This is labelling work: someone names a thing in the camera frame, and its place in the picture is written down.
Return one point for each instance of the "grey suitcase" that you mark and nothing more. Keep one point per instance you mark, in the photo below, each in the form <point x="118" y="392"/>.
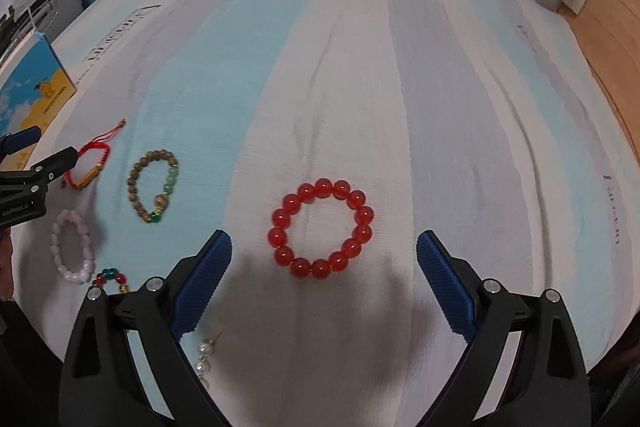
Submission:
<point x="60" y="12"/>

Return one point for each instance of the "blue and yellow cardboard box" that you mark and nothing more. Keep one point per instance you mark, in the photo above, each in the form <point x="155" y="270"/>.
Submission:
<point x="30" y="92"/>

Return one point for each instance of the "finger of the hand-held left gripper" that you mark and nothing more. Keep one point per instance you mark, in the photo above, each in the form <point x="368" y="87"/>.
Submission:
<point x="55" y="163"/>
<point x="22" y="138"/>

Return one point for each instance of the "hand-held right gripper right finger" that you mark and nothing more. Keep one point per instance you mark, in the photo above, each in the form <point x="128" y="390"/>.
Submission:
<point x="445" y="282"/>

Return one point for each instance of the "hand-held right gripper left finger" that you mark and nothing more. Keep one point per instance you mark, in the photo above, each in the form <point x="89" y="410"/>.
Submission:
<point x="200" y="287"/>

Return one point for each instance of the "striped bed sheet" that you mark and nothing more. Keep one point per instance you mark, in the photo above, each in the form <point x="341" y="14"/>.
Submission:
<point x="350" y="82"/>

